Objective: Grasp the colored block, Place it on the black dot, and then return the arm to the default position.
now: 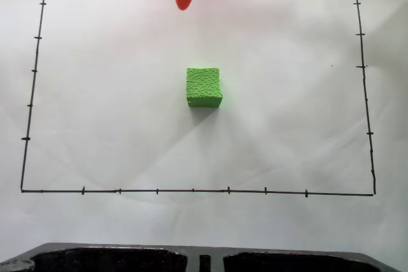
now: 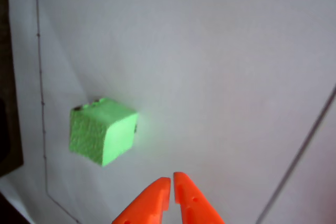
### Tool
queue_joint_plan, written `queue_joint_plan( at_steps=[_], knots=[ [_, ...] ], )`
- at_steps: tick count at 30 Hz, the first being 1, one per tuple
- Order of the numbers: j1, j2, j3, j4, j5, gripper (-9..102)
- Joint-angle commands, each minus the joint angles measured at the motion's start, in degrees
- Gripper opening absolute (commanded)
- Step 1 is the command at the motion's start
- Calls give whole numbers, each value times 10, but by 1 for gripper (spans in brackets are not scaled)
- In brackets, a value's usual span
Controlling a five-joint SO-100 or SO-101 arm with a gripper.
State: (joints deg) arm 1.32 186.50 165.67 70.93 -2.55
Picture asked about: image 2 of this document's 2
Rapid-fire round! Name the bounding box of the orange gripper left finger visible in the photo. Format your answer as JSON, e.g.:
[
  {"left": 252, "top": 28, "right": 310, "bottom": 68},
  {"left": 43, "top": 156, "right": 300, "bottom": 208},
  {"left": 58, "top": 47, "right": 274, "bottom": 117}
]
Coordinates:
[{"left": 111, "top": 177, "right": 172, "bottom": 224}]

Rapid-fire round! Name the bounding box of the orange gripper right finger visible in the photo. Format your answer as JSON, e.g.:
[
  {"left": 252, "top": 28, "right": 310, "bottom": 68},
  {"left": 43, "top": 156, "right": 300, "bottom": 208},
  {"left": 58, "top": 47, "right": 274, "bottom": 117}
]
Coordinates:
[{"left": 173, "top": 172, "right": 226, "bottom": 224}]

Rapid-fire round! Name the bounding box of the green cube block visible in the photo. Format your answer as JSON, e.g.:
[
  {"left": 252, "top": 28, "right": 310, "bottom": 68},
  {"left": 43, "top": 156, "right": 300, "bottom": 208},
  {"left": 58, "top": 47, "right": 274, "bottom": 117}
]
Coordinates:
[{"left": 68, "top": 96, "right": 140, "bottom": 167}]

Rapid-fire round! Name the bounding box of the white paper sheet with drawn lines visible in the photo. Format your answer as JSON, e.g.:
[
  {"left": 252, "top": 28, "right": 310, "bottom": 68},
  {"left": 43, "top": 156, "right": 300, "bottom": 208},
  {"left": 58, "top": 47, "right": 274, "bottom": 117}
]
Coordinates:
[{"left": 0, "top": 0, "right": 336, "bottom": 224}]

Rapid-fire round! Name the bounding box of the black metal frame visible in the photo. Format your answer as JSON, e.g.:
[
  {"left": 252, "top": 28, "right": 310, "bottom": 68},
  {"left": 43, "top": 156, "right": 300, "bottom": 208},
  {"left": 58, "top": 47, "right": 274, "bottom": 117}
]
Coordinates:
[{"left": 0, "top": 0, "right": 25, "bottom": 178}]

